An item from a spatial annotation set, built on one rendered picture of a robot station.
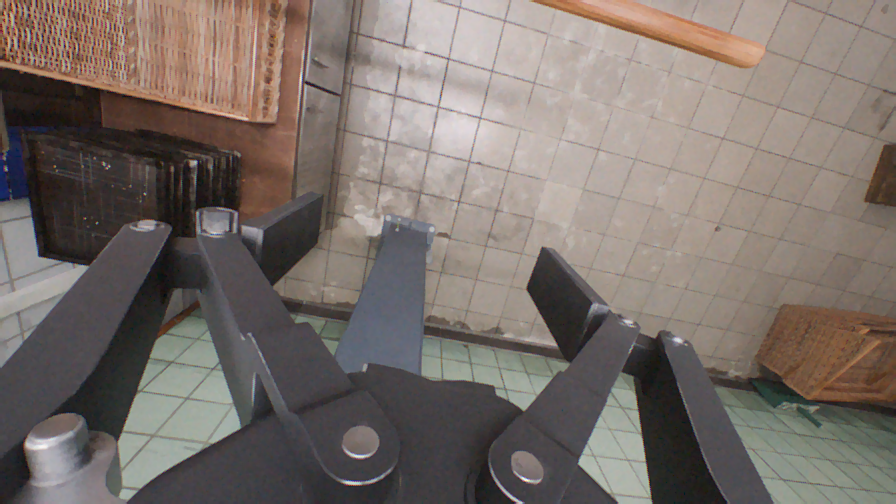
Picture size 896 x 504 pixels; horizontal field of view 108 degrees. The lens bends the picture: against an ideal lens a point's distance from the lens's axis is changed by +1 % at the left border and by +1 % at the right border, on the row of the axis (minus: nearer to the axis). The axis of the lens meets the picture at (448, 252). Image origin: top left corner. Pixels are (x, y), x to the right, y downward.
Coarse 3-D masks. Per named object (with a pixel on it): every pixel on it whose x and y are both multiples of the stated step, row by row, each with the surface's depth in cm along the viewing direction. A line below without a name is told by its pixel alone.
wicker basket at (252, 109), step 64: (0, 0) 66; (64, 0) 75; (128, 0) 85; (192, 0) 87; (256, 0) 76; (0, 64) 67; (64, 64) 77; (128, 64) 90; (192, 64) 92; (256, 64) 81
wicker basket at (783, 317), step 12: (780, 312) 199; (792, 312) 193; (804, 312) 187; (816, 312) 181; (828, 312) 183; (840, 312) 189; (852, 312) 195; (864, 312) 201; (780, 324) 203; (792, 324) 192; (768, 336) 205; (768, 348) 208
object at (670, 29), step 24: (528, 0) 40; (552, 0) 39; (576, 0) 39; (600, 0) 39; (624, 0) 39; (624, 24) 41; (648, 24) 40; (672, 24) 40; (696, 24) 41; (696, 48) 42; (720, 48) 42; (744, 48) 42
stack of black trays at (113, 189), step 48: (48, 144) 69; (96, 144) 72; (144, 144) 81; (192, 144) 95; (48, 192) 72; (96, 192) 72; (144, 192) 73; (192, 192) 81; (48, 240) 75; (96, 240) 76
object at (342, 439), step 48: (240, 240) 11; (240, 288) 9; (240, 336) 7; (288, 336) 7; (240, 384) 8; (288, 384) 6; (336, 384) 6; (288, 432) 5; (336, 432) 5; (384, 432) 5; (336, 480) 4; (384, 480) 5
